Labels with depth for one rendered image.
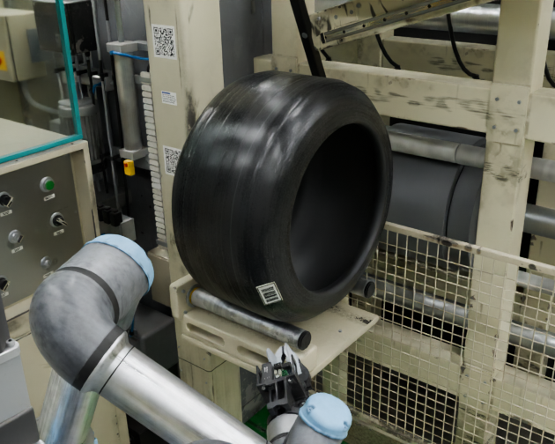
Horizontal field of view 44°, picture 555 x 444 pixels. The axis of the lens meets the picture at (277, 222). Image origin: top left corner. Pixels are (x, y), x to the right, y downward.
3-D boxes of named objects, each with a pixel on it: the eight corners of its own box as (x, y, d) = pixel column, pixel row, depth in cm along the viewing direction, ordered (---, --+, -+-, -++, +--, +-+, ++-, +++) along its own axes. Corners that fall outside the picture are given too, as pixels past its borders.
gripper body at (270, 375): (293, 351, 124) (299, 400, 114) (309, 382, 128) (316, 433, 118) (254, 363, 125) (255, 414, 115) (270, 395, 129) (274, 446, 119)
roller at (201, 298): (201, 284, 175) (198, 301, 176) (188, 287, 172) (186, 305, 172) (313, 329, 155) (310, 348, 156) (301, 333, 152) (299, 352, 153)
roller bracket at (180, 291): (171, 318, 173) (167, 284, 169) (270, 259, 201) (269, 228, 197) (181, 322, 171) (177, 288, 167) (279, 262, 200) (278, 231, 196)
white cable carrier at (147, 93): (158, 247, 187) (139, 71, 168) (171, 240, 191) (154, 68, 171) (169, 251, 185) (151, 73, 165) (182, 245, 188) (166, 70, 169)
